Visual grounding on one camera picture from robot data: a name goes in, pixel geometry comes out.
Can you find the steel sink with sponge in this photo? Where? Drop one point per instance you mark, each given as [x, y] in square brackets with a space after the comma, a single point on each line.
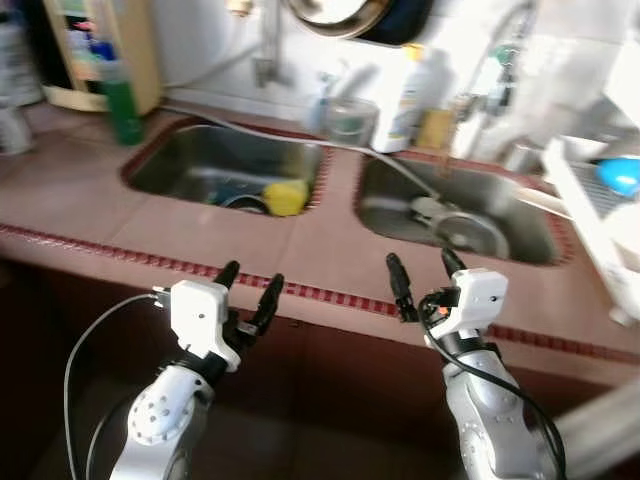
[200, 160]

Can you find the white detergent bottle yellow cap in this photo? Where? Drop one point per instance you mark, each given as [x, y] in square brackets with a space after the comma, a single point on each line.
[405, 105]

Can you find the steel sink with strainer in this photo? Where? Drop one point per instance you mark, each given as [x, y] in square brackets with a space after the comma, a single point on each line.
[530, 235]

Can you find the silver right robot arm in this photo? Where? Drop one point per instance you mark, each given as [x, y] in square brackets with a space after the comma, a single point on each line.
[490, 420]

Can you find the steel cup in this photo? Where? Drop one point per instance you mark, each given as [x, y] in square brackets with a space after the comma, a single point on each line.
[525, 158]

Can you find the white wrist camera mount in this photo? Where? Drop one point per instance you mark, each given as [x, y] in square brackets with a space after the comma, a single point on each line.
[195, 315]
[475, 300]

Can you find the clear plastic pail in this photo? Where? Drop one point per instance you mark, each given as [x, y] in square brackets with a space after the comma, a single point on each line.
[350, 125]

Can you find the hanging black tray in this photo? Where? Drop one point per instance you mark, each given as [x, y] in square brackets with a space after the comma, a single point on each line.
[412, 20]

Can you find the clear toothbrush cup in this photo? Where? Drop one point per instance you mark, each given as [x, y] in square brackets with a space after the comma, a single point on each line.
[317, 115]

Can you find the brown yellow scouring sponge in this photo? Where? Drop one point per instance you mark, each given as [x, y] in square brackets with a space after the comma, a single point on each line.
[435, 130]

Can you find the blue bowl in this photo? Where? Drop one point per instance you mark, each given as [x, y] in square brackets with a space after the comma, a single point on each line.
[620, 177]

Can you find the green dish soap bottle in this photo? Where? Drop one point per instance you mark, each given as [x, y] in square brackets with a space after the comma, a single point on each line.
[122, 110]

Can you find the chrome pull-out faucet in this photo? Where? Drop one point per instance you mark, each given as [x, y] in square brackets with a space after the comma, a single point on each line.
[495, 85]

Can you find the white dish rack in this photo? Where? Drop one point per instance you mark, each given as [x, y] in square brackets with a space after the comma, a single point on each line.
[590, 220]

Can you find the yellow plastic cup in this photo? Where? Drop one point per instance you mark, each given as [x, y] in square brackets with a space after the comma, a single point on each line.
[285, 198]

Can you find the round steel strainer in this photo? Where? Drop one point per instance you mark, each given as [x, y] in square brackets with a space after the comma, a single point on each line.
[470, 235]

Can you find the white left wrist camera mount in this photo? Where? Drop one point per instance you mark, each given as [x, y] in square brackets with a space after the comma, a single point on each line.
[195, 315]

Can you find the hanging steel pan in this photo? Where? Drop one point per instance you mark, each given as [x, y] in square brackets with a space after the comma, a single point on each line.
[335, 15]

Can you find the beige water purifier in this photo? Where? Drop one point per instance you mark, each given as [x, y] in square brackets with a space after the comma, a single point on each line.
[140, 50]

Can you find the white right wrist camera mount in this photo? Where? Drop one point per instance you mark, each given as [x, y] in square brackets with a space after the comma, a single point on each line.
[475, 300]

